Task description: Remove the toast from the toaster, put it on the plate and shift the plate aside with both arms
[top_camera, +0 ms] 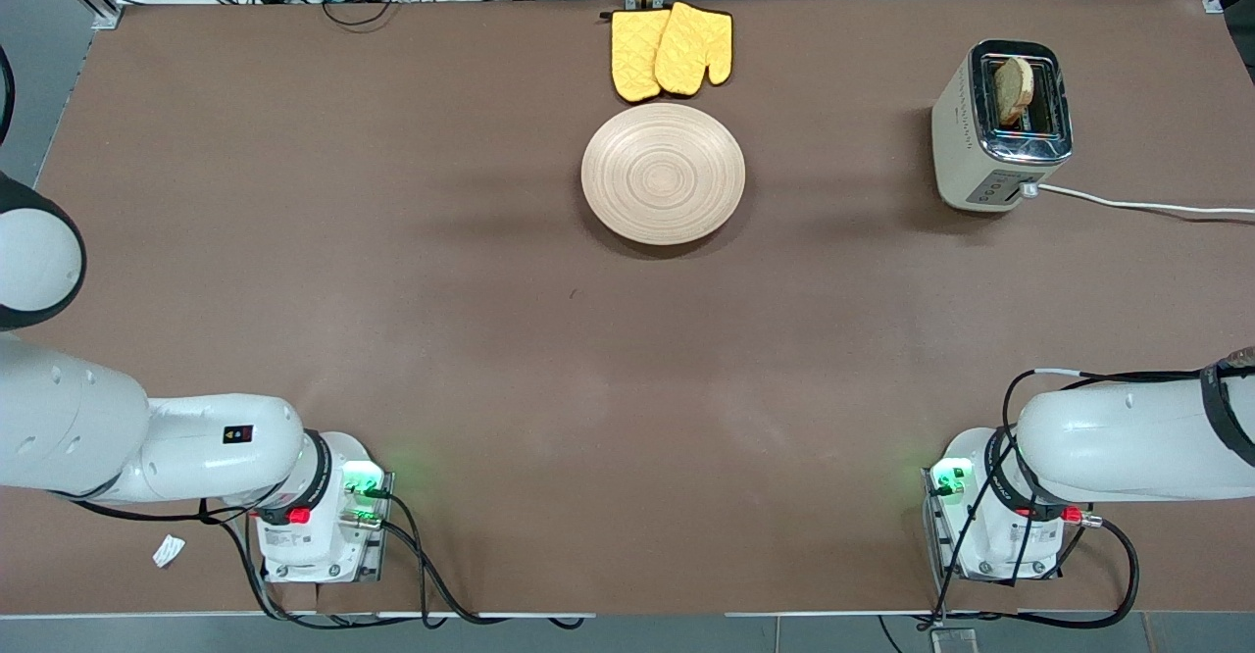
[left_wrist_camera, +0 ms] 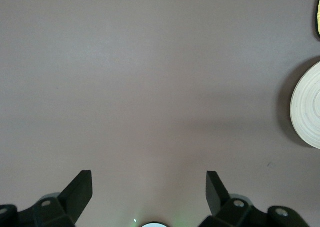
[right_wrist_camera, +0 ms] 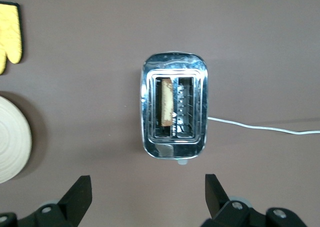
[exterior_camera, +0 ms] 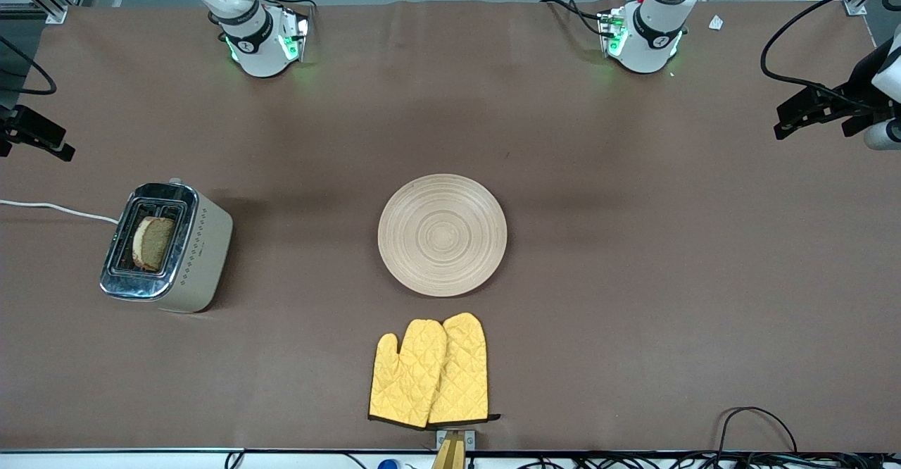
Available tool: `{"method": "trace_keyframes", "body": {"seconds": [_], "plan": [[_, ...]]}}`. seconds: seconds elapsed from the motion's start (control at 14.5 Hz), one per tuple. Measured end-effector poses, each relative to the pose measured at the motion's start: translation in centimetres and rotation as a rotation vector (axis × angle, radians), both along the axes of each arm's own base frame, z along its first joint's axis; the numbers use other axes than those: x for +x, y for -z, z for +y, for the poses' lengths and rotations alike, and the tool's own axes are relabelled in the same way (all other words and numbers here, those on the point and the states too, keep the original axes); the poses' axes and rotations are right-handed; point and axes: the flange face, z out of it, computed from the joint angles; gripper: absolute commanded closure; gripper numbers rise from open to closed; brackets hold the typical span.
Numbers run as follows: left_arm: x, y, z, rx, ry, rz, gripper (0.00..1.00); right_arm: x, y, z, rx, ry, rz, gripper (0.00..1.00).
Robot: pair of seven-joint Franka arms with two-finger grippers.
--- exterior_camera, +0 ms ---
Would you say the white toaster power cable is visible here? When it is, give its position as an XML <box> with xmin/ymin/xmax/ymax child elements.
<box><xmin>0</xmin><ymin>199</ymin><xmax>119</xmax><ymax>225</ymax></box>

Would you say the slice of brown toast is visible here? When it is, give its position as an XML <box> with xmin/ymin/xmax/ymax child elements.
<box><xmin>132</xmin><ymin>216</ymin><xmax>176</xmax><ymax>273</ymax></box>

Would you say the metal base connector plate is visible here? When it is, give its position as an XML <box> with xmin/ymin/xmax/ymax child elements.
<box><xmin>280</xmin><ymin>6</ymin><xmax>311</xmax><ymax>63</ymax></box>
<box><xmin>598</xmin><ymin>6</ymin><xmax>629</xmax><ymax>59</ymax></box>

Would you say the round pale wooden plate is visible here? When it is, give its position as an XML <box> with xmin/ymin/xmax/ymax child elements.
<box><xmin>378</xmin><ymin>174</ymin><xmax>508</xmax><ymax>298</ymax></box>

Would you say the black looped cable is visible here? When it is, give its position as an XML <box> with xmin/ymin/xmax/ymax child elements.
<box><xmin>717</xmin><ymin>406</ymin><xmax>800</xmax><ymax>456</ymax></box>

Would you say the white table edge rail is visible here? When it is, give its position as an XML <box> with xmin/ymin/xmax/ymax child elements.
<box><xmin>0</xmin><ymin>448</ymin><xmax>901</xmax><ymax>469</ymax></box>

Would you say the brown table cover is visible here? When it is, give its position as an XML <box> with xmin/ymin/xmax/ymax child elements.
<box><xmin>0</xmin><ymin>0</ymin><xmax>901</xmax><ymax>453</ymax></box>

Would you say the small metal bracket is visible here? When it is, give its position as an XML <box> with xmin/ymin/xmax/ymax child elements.
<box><xmin>436</xmin><ymin>429</ymin><xmax>477</xmax><ymax>451</ymax></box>

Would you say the yellow quilted oven mitt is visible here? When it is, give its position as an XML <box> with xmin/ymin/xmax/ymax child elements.
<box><xmin>427</xmin><ymin>312</ymin><xmax>501</xmax><ymax>425</ymax></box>
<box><xmin>369</xmin><ymin>319</ymin><xmax>448</xmax><ymax>429</ymax></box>

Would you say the cream and chrome toaster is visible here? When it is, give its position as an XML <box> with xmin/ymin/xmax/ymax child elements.
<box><xmin>99</xmin><ymin>178</ymin><xmax>234</xmax><ymax>313</ymax></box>

